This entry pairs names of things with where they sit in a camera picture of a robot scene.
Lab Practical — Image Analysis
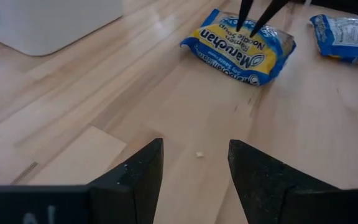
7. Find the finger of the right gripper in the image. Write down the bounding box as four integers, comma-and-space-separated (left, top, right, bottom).
249, 0, 290, 38
236, 0, 254, 32

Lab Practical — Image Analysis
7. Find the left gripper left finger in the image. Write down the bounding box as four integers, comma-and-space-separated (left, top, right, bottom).
0, 138, 165, 224

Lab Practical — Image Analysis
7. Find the white plastic bin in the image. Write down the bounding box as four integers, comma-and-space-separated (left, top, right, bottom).
0, 0, 124, 57

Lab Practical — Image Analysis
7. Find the blue Maruchan ramen pack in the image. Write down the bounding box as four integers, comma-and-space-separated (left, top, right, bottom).
309, 13, 358, 67
180, 8, 298, 87

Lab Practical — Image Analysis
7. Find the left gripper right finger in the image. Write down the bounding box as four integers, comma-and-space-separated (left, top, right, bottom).
227, 139, 358, 224

